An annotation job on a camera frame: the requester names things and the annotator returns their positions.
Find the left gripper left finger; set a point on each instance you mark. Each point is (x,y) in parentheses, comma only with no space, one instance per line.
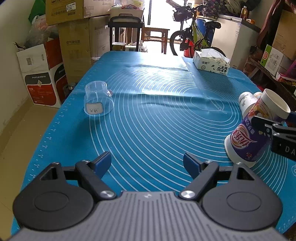
(62,197)

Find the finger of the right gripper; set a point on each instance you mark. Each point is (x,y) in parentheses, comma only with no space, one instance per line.
(263,125)
(291,120)

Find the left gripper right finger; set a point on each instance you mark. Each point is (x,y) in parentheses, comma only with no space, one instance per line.
(232,196)

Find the tall purple paper cup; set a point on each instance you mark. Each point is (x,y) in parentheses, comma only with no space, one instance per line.
(245,144)

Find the white paper cup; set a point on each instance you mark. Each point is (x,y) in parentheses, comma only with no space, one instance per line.
(270,106)
(247,100)

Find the clear plastic measuring cup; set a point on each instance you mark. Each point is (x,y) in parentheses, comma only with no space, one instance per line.
(98,99)

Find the dark wooden shelf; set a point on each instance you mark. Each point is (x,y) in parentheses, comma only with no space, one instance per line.
(288,96)

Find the white green small box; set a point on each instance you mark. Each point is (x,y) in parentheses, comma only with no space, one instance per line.
(274,61)

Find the brown cardboard box on shelf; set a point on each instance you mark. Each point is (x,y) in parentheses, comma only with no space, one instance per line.
(284,40)

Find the white tissue box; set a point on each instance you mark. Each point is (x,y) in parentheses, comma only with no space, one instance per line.
(211,60)

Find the white chest freezer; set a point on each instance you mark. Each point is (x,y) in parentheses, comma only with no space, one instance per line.
(235,38)

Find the blue silicone baking mat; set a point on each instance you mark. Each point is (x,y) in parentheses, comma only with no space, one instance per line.
(163,108)

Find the black and green bicycle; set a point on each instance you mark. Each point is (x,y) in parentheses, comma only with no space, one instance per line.
(191,39)

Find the orange drink bottle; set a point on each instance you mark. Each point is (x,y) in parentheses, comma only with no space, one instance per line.
(244,13)

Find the white red appliance box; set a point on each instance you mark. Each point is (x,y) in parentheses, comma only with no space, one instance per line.
(44,74)

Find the wooden chair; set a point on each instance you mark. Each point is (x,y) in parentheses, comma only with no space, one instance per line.
(148,37)

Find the lower stacked cardboard box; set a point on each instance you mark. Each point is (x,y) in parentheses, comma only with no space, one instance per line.
(82,43)

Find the black metal rack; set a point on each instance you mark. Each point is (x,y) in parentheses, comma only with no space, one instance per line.
(121,32)

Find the large top cardboard box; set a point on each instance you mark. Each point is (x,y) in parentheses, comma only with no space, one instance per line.
(60,11)

